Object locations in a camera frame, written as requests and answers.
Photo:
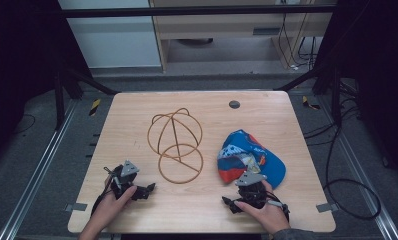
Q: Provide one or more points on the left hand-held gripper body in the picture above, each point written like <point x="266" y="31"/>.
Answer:
<point x="124" y="180"/>

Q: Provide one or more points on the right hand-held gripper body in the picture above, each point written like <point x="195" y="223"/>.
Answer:
<point x="252" y="192"/>

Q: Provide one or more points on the blue patterned cap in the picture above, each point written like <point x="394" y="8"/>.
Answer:
<point x="243" y="144"/>

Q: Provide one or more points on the person's right hand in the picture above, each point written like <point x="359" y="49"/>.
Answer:
<point x="267" y="216"/>

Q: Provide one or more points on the person's left hand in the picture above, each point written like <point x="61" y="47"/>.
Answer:
<point x="111" y="205"/>

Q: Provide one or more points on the yellow black striped tape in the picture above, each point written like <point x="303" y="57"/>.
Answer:
<point x="94" y="106"/>
<point x="309" y="104"/>

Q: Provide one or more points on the grey round table grommet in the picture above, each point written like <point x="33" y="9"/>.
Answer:
<point x="234" y="104"/>

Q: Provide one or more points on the black metal stand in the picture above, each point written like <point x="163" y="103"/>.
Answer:
<point x="59" y="100"/>
<point x="336" y="96"/>

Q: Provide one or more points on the white cabinet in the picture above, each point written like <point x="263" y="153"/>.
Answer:
<point x="113" y="40"/>

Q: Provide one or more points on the dark curtain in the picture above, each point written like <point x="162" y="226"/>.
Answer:
<point x="380" y="66"/>
<point x="20" y="66"/>

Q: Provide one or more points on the grey table bracket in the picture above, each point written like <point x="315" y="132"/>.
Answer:
<point x="76" y="207"/>
<point x="327" y="207"/>

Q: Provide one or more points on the metal floor rail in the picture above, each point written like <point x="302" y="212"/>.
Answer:
<point x="363" y="176"/>
<point x="33" y="176"/>

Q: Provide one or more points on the black horizontal frame bar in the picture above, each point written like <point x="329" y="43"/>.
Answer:
<point x="187" y="11"/>

